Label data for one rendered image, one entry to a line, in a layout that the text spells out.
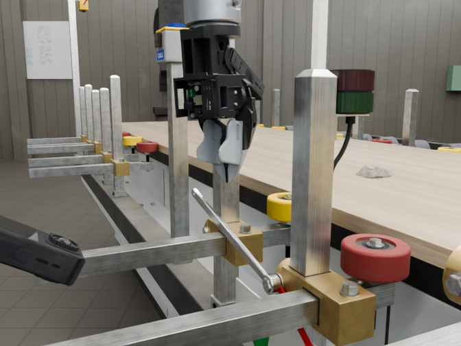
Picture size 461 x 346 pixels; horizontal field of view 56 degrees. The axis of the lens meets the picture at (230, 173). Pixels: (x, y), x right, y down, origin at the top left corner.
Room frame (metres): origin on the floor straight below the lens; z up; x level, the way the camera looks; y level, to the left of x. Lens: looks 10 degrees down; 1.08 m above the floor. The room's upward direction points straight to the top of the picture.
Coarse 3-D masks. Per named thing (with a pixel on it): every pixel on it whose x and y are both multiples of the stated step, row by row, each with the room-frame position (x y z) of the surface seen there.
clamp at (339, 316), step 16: (288, 272) 0.51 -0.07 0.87; (288, 288) 0.51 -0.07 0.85; (304, 288) 0.48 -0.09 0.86; (320, 288) 0.46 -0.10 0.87; (336, 288) 0.46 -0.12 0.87; (320, 304) 0.45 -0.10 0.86; (336, 304) 0.42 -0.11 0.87; (352, 304) 0.43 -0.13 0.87; (368, 304) 0.44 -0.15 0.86; (320, 320) 0.45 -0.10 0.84; (336, 320) 0.42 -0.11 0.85; (352, 320) 0.43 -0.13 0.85; (368, 320) 0.44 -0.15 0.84; (336, 336) 0.42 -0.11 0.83; (352, 336) 0.43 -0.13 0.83; (368, 336) 0.44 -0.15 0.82
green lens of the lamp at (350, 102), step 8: (336, 96) 0.51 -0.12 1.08; (344, 96) 0.50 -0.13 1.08; (352, 96) 0.50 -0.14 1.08; (360, 96) 0.50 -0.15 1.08; (368, 96) 0.51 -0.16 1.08; (336, 104) 0.51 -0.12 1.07; (344, 104) 0.50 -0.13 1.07; (352, 104) 0.50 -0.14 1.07; (360, 104) 0.50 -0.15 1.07; (368, 104) 0.51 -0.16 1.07; (336, 112) 0.51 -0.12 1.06; (344, 112) 0.50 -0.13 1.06; (352, 112) 0.50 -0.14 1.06; (360, 112) 0.50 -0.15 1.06; (368, 112) 0.51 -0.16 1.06
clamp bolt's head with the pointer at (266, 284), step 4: (276, 276) 0.52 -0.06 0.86; (280, 276) 0.52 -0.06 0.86; (264, 280) 0.52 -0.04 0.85; (268, 280) 0.52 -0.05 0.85; (280, 280) 0.52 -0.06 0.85; (264, 284) 0.52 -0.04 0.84; (268, 284) 0.51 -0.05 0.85; (280, 284) 0.52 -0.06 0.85; (264, 288) 0.52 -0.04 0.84; (268, 288) 0.51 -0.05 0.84; (280, 288) 0.52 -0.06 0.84; (280, 292) 0.52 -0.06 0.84; (284, 292) 0.51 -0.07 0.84; (300, 328) 0.47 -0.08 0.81; (300, 332) 0.47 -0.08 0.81; (304, 332) 0.47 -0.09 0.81; (304, 336) 0.47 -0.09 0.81; (304, 340) 0.47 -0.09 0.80; (308, 340) 0.46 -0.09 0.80; (308, 344) 0.46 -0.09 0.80
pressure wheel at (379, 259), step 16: (352, 240) 0.51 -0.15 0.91; (368, 240) 0.52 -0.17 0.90; (384, 240) 0.52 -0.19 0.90; (400, 240) 0.51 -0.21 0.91; (352, 256) 0.48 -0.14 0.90; (368, 256) 0.47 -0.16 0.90; (384, 256) 0.46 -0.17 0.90; (400, 256) 0.47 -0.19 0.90; (352, 272) 0.48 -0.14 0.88; (368, 272) 0.47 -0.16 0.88; (384, 272) 0.46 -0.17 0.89; (400, 272) 0.47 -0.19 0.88
